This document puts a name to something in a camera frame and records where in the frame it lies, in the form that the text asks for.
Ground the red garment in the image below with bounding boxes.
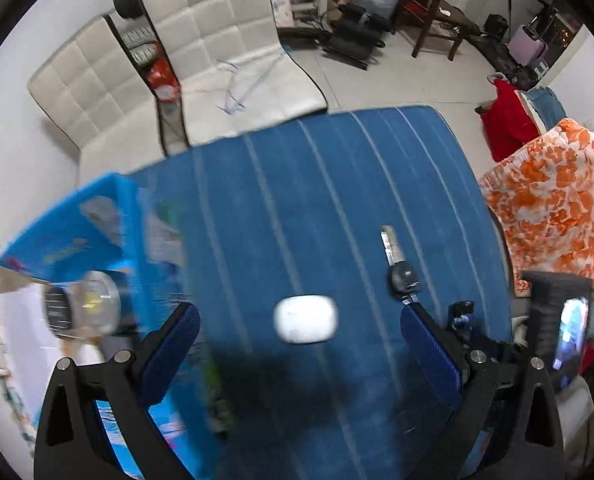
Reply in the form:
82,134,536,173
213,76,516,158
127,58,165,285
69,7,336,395
475,77,540,162

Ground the white padded chair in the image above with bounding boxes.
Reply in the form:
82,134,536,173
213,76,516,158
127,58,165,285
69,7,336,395
141,0,327,146
27,15,166,185

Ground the orange floral fabric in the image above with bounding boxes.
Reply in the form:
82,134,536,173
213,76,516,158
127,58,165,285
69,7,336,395
479,118,594,297

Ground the car key with fob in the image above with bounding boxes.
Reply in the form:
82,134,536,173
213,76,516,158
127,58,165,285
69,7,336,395
381,226,419,304

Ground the pink suitcase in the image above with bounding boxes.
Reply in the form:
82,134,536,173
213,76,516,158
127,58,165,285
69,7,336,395
507,25,547,66

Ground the blue denim garment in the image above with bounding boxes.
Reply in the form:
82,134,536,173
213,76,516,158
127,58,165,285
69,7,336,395
527,87,567,130

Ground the brown wooden chair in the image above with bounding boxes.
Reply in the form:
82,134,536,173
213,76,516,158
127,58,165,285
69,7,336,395
400,0,481,62

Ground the right white padded chair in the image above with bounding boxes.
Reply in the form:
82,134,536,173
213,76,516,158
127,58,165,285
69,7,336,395
141,0,327,146

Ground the blue cord on chair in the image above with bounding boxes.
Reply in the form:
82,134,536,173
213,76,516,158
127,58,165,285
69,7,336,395
215,54,286,116

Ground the silver metal tin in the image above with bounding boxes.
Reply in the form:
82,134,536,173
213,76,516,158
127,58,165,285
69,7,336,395
42,270,126,338

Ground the left white padded chair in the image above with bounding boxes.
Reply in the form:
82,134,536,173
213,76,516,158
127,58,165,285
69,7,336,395
27,15,166,185

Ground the black weight bench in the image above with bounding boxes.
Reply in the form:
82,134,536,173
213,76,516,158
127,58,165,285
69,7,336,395
323,0,400,70

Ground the blue cardboard milk box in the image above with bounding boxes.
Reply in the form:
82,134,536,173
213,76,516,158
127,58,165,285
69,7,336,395
0,174,225,479

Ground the blue striped tablecloth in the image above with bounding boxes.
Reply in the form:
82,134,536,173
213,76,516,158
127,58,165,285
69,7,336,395
134,106,510,479

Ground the white earbuds case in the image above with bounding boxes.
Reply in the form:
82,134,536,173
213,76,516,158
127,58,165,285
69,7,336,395
272,295,338,344

